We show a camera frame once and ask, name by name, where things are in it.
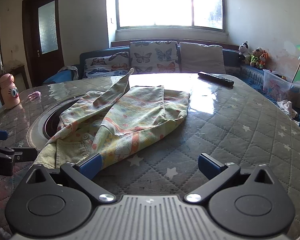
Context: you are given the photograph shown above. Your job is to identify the clear plastic storage box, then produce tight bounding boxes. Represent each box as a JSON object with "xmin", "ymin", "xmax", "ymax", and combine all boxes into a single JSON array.
[{"xmin": 263, "ymin": 69, "xmax": 300, "ymax": 100}]

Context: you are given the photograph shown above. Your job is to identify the butterfly print pillow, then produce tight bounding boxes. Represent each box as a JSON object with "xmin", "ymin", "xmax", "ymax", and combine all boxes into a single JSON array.
[
  {"xmin": 84, "ymin": 52, "xmax": 130, "ymax": 79},
  {"xmin": 129, "ymin": 41, "xmax": 178, "ymax": 74}
]

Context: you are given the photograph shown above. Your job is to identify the black remote control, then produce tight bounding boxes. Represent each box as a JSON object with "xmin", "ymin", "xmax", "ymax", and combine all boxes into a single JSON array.
[{"xmin": 198, "ymin": 71, "xmax": 235, "ymax": 87}]

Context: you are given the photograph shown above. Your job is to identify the dark wooden door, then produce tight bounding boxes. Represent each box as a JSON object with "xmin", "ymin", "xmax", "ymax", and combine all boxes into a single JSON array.
[{"xmin": 22, "ymin": 0, "xmax": 65, "ymax": 87}]

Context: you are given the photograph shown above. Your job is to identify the bear plush toy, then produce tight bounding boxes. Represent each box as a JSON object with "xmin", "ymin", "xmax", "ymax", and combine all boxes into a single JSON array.
[{"xmin": 250, "ymin": 47, "xmax": 263, "ymax": 67}]

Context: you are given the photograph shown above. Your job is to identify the large window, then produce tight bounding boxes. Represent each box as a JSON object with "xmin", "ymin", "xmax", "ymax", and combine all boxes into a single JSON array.
[{"xmin": 115, "ymin": 0, "xmax": 226, "ymax": 32}]

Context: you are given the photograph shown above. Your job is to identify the blue patterned sofa cover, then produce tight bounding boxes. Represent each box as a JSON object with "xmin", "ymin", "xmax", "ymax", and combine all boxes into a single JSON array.
[{"xmin": 241, "ymin": 64, "xmax": 300, "ymax": 130}]

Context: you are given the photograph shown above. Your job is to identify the beige pillow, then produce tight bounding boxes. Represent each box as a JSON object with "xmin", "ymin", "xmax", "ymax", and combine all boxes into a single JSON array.
[{"xmin": 179, "ymin": 42, "xmax": 226, "ymax": 74}]

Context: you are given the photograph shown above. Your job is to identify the floral children's garment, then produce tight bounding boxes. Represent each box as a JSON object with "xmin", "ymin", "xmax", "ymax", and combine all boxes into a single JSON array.
[{"xmin": 35, "ymin": 67, "xmax": 191, "ymax": 170}]

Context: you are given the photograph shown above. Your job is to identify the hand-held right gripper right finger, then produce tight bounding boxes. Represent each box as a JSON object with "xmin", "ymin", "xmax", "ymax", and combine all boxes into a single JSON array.
[{"xmin": 184, "ymin": 152, "xmax": 275, "ymax": 204}]

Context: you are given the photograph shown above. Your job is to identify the wooden side table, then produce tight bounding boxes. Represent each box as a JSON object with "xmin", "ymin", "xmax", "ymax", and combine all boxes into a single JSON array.
[{"xmin": 9, "ymin": 65, "xmax": 30, "ymax": 89}]

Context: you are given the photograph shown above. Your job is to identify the pink cartoon bottle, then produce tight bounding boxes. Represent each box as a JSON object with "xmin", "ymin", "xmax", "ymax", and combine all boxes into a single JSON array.
[{"xmin": 0, "ymin": 73, "xmax": 21, "ymax": 110}]

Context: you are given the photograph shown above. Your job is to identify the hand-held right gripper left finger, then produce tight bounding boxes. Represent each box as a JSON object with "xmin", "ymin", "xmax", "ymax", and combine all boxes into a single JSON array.
[{"xmin": 26, "ymin": 152, "xmax": 116, "ymax": 204}]

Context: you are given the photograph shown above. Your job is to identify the round built-in cooktop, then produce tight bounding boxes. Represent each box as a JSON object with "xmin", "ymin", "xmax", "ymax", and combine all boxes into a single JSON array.
[{"xmin": 27, "ymin": 94, "xmax": 88, "ymax": 148}]

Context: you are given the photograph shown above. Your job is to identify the cow plush toy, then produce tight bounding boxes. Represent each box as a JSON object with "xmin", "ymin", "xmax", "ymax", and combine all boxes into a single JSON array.
[{"xmin": 238, "ymin": 41, "xmax": 252, "ymax": 64}]

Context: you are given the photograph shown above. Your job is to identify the orange fox plush toy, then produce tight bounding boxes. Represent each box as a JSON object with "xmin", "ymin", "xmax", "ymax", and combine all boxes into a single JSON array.
[{"xmin": 258, "ymin": 50, "xmax": 270, "ymax": 70}]

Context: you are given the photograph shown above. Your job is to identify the white crumpled clothes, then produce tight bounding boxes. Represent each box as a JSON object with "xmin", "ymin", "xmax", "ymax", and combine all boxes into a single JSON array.
[{"xmin": 277, "ymin": 99, "xmax": 299, "ymax": 119}]

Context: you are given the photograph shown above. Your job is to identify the blue sofa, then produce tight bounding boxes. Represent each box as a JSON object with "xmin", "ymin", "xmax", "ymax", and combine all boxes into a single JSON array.
[{"xmin": 42, "ymin": 40, "xmax": 300, "ymax": 140}]

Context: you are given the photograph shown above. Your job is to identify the grey cloth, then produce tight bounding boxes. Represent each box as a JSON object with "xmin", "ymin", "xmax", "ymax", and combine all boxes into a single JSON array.
[{"xmin": 61, "ymin": 65, "xmax": 80, "ymax": 80}]

